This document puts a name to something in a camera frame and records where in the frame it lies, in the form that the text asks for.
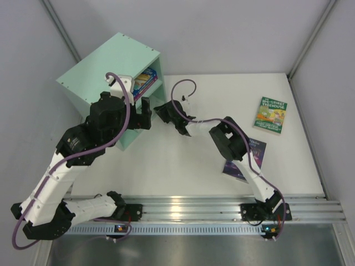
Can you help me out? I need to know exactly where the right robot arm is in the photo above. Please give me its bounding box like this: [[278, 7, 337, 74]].
[[154, 100, 292, 222]]

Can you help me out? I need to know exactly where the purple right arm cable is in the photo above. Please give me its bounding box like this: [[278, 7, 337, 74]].
[[169, 79, 286, 242]]

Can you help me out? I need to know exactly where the aluminium mounting rail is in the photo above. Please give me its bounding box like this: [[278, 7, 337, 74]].
[[123, 195, 346, 224]]

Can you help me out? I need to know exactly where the perforated grey cable duct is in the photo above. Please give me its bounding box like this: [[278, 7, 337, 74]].
[[66, 223, 277, 236]]

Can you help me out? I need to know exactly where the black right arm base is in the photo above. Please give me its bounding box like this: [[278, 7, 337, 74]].
[[240, 203, 292, 222]]

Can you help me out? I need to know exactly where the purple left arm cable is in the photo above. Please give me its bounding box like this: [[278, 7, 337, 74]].
[[11, 72, 134, 250]]

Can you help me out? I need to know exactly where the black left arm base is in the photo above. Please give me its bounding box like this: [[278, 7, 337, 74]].
[[94, 204, 143, 222]]

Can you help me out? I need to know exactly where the purple 117-Storey Treehouse book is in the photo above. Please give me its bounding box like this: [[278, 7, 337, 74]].
[[133, 76, 158, 102]]

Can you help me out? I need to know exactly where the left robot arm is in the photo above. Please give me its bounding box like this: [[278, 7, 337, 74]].
[[11, 92, 152, 241]]

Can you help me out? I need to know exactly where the green Storey Treehouse book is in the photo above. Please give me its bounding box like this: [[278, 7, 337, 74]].
[[253, 96, 288, 135]]

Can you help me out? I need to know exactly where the blue 91-Storey Treehouse book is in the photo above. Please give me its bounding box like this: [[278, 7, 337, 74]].
[[133, 68, 156, 96]]

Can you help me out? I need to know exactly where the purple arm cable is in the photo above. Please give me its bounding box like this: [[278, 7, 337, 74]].
[[169, 79, 286, 242], [11, 72, 134, 250]]

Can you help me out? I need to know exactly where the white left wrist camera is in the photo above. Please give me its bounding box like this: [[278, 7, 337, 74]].
[[104, 73, 136, 106]]

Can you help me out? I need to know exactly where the dark Robinson Crusoe book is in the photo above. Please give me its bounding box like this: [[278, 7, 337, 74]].
[[222, 137, 267, 183]]

